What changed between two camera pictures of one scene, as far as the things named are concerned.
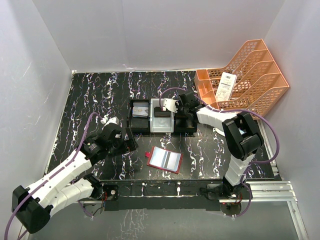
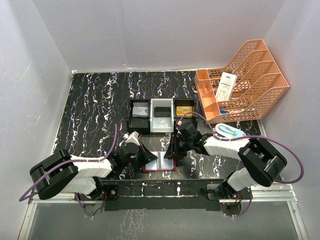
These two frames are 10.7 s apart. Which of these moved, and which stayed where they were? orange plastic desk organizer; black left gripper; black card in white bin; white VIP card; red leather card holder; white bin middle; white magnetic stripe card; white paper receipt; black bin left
Moved: red leather card holder; white magnetic stripe card; black left gripper
Stayed: white bin middle; black bin left; orange plastic desk organizer; white VIP card; white paper receipt; black card in white bin
